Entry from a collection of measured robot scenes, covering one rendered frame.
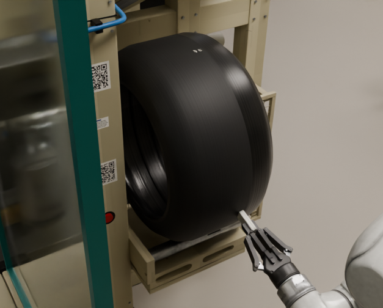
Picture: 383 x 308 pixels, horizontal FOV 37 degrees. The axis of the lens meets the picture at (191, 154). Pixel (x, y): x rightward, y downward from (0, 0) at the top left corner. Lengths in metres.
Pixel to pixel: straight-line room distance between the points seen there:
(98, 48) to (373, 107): 3.25
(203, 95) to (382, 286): 0.75
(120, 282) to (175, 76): 0.72
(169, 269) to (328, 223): 1.66
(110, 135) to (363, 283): 0.81
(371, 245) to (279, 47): 4.25
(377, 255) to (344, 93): 3.65
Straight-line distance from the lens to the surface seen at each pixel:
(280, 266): 1.52
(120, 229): 1.71
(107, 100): 1.43
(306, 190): 3.47
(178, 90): 1.45
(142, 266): 1.72
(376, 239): 0.91
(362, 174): 3.69
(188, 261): 1.80
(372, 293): 0.91
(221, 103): 1.47
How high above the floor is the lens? 2.18
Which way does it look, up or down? 36 degrees down
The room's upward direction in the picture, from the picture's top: 1 degrees clockwise
